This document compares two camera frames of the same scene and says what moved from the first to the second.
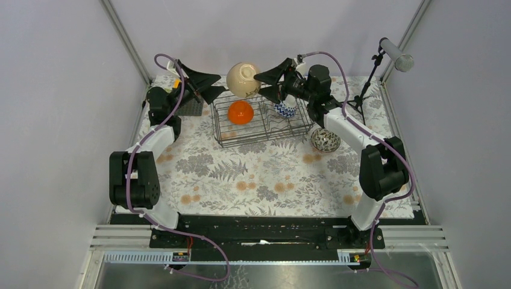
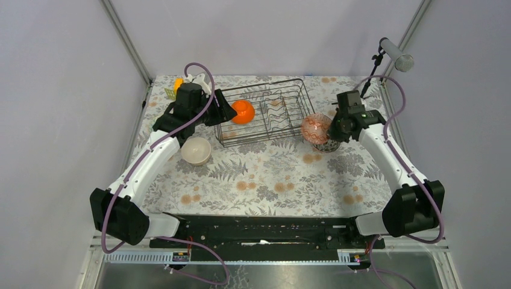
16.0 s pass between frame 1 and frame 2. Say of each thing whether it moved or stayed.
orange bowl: stayed
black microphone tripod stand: stayed
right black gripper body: moved
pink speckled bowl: stayed
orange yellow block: stayed
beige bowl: moved
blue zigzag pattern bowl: moved
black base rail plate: stayed
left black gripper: moved
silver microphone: stayed
